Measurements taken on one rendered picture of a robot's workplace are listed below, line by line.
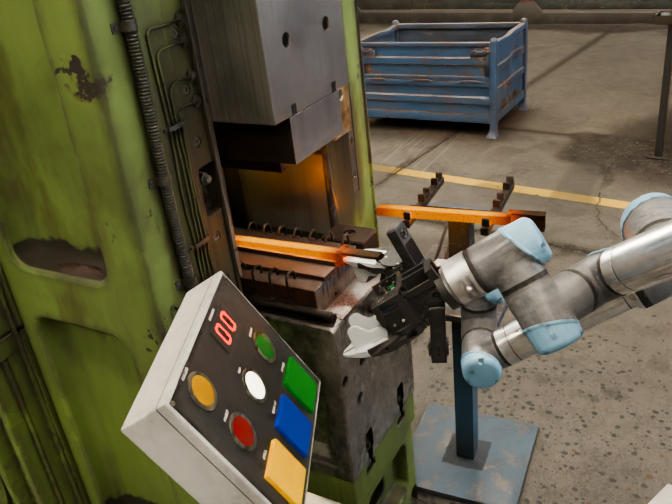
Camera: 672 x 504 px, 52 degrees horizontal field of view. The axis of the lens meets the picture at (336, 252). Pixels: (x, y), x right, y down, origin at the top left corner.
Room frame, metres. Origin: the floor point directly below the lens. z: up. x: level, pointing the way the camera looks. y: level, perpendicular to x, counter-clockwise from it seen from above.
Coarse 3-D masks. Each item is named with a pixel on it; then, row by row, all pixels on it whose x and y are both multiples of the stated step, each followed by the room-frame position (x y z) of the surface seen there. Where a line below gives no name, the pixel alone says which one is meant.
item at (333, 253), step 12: (240, 240) 1.53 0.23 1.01; (252, 240) 1.52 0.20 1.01; (264, 240) 1.51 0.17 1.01; (276, 240) 1.50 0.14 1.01; (288, 252) 1.45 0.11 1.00; (300, 252) 1.43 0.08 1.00; (312, 252) 1.42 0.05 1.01; (324, 252) 1.40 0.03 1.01; (336, 252) 1.38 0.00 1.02; (348, 252) 1.37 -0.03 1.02; (360, 252) 1.37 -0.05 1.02; (372, 252) 1.36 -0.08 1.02; (336, 264) 1.37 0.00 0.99
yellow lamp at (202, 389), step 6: (198, 378) 0.76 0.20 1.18; (204, 378) 0.77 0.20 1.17; (192, 384) 0.74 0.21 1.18; (198, 384) 0.75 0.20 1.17; (204, 384) 0.76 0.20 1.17; (210, 384) 0.77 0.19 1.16; (198, 390) 0.74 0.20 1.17; (204, 390) 0.75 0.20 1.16; (210, 390) 0.76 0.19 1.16; (198, 396) 0.73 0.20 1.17; (204, 396) 0.74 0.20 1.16; (210, 396) 0.75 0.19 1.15; (204, 402) 0.73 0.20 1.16; (210, 402) 0.74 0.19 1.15
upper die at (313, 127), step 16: (336, 96) 1.45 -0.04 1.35; (304, 112) 1.34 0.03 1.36; (320, 112) 1.39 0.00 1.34; (336, 112) 1.44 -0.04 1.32; (224, 128) 1.37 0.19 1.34; (240, 128) 1.35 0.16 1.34; (256, 128) 1.33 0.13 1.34; (272, 128) 1.31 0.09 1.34; (288, 128) 1.29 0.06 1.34; (304, 128) 1.33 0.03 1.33; (320, 128) 1.38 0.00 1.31; (336, 128) 1.44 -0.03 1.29; (224, 144) 1.38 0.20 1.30; (240, 144) 1.36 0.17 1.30; (256, 144) 1.34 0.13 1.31; (272, 144) 1.32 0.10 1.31; (288, 144) 1.30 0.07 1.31; (304, 144) 1.32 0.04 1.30; (320, 144) 1.37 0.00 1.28; (256, 160) 1.34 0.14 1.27; (272, 160) 1.32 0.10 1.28; (288, 160) 1.30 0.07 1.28
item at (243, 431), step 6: (234, 420) 0.75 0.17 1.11; (240, 420) 0.76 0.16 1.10; (246, 420) 0.77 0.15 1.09; (234, 426) 0.74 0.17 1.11; (240, 426) 0.74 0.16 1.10; (246, 426) 0.75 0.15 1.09; (240, 432) 0.74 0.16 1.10; (246, 432) 0.74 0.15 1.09; (252, 432) 0.75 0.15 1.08; (240, 438) 0.73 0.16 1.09; (246, 438) 0.73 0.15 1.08; (252, 438) 0.74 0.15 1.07; (246, 444) 0.73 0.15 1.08
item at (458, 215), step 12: (384, 204) 1.73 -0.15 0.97; (396, 216) 1.69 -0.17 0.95; (420, 216) 1.66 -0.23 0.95; (432, 216) 1.64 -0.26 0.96; (444, 216) 1.63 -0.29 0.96; (456, 216) 1.61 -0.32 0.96; (468, 216) 1.60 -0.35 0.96; (480, 216) 1.59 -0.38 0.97; (492, 216) 1.57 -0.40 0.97; (504, 216) 1.56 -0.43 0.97; (516, 216) 1.55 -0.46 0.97; (528, 216) 1.54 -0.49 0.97; (540, 216) 1.52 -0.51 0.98; (540, 228) 1.53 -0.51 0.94
